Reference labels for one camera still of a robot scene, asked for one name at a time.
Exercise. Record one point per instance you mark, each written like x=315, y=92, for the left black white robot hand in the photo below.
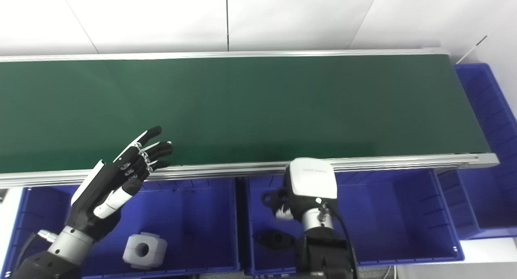
x=101, y=190

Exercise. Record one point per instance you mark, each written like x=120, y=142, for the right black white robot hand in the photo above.
x=313, y=180

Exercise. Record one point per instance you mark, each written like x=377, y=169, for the black flange part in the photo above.
x=274, y=239
x=267, y=198

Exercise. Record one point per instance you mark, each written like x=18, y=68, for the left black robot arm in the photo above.
x=60, y=250

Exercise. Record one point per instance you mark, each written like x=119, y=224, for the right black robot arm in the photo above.
x=323, y=250

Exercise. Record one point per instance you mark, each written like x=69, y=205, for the white cube part with hole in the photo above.
x=141, y=250

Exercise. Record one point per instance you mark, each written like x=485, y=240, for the green conveyor belt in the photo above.
x=258, y=109

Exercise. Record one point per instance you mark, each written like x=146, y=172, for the large blue plastic bin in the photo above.
x=396, y=214
x=194, y=214

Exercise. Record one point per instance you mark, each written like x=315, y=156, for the narrow blue plastic bin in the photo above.
x=484, y=190

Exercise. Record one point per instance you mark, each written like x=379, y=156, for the aluminium conveyor side rail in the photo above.
x=242, y=53
x=383, y=162

